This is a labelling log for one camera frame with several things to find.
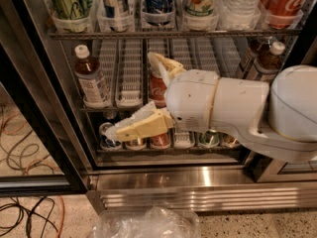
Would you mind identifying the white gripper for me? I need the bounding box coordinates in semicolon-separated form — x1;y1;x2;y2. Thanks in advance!
106;52;219;142

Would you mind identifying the green can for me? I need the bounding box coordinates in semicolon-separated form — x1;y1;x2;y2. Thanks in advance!
199;131;220;148
46;0;95;21

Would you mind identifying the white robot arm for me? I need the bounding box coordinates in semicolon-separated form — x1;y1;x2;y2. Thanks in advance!
105;52;317;163

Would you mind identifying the red coke can middle shelf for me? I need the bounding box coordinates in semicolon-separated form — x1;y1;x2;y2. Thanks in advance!
149;72;166;107

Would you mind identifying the red can bottom front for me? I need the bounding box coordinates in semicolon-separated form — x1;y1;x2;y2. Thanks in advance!
151;133;170;149

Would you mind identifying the green can bottom front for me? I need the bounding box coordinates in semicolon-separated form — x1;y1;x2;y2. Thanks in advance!
199;131;220;148

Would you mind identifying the blue can bottom front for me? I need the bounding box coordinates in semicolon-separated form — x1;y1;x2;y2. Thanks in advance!
99;122;121;151

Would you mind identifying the bronze can bottom front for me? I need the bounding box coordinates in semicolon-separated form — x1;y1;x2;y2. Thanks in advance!
222;134;240;148

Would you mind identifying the dark blue can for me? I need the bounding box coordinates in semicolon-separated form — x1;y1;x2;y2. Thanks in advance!
144;0;173;26

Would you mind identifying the silver blue slim can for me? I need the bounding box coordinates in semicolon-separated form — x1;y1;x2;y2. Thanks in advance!
103;0;130;32

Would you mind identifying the stainless fridge base grille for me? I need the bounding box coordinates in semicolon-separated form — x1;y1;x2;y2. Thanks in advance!
86;167;317;212

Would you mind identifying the fridge left glass door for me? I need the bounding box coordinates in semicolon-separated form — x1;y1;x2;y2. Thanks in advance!
0;0;90;196

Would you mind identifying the fridge glass door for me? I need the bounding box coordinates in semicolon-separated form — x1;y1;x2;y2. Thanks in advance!
0;0;90;196
252;4;317;182

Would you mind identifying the fridge right glass door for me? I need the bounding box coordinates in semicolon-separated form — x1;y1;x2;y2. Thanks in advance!
252;4;317;182

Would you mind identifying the red coca-cola can top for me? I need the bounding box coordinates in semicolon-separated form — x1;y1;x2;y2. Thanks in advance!
261;0;305;30

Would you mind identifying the left brown tea bottle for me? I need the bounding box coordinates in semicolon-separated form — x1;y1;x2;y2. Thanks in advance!
74;45;109;103

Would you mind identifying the right front tea bottle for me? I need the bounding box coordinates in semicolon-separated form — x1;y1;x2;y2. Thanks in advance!
247;41;285;83

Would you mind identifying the right rear tea bottle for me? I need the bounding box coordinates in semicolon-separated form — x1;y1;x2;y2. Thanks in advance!
235;37;269;79

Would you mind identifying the clear plastic bin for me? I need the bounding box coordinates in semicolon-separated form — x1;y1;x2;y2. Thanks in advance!
93;206;201;238

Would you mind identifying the top wire shelf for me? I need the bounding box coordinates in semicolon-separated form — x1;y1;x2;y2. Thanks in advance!
49;29;302;40

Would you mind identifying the wire shelf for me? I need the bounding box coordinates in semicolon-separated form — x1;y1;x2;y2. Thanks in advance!
79;101;156;113
49;29;302;40

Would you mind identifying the middle wire shelf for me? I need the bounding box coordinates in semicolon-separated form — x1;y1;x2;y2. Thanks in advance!
79;101;156;113

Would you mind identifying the orange floor cable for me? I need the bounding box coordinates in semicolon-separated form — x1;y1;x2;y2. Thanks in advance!
54;195;66;238

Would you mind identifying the black floor cable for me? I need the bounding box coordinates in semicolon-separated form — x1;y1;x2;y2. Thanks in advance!
0;195;59;238

